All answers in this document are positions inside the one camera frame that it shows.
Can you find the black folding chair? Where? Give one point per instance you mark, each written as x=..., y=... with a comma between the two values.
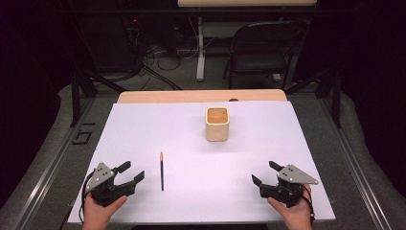
x=261, y=60

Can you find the dark equipment with red light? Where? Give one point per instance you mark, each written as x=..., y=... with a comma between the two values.
x=132, y=35

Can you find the light desk top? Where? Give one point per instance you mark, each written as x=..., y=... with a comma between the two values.
x=247, y=3

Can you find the light wooden table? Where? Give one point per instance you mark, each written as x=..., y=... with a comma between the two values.
x=191, y=96

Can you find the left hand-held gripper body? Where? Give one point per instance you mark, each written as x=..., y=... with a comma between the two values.
x=103, y=188

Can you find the beige square pen holder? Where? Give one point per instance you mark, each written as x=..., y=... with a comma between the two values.
x=217, y=131

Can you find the person's left hand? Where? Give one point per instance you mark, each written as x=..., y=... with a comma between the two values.
x=97, y=215

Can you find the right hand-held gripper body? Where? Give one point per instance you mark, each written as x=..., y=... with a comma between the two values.
x=287, y=190

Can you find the black pencil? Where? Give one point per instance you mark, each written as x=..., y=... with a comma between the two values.
x=162, y=172

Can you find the person's right hand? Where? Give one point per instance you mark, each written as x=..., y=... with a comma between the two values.
x=298, y=215

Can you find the black metal stand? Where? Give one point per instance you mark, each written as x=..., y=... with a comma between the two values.
x=76, y=96
x=335, y=96

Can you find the white desk leg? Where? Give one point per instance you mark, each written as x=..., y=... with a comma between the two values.
x=200, y=54

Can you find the white paper sheet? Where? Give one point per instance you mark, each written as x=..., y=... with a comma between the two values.
x=204, y=179

